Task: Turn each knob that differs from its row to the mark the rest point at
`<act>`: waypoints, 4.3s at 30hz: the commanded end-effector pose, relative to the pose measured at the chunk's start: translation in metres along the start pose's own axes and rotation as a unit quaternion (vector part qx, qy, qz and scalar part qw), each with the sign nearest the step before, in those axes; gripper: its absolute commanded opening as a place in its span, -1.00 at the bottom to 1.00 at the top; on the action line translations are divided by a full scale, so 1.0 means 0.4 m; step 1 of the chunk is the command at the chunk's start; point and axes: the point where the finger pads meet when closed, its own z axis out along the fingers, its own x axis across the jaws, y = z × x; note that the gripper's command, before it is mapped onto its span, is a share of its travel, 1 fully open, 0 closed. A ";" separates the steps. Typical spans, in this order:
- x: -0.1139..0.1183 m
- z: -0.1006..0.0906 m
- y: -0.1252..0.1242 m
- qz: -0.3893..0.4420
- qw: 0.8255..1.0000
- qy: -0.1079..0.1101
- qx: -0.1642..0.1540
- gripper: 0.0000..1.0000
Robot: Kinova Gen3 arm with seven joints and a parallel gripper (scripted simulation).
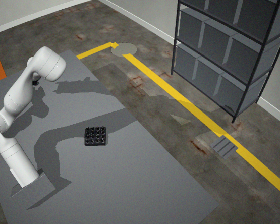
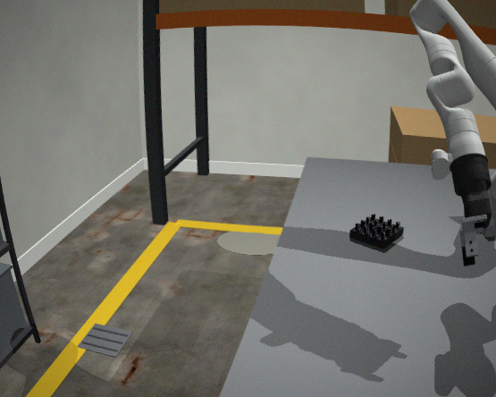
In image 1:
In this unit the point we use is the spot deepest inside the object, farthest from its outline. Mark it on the black knob box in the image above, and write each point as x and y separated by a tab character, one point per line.
95	136

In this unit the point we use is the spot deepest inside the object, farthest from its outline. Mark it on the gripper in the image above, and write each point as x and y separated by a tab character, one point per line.
34	81

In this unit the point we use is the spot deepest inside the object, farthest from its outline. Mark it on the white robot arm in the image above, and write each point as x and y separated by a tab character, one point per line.
50	66

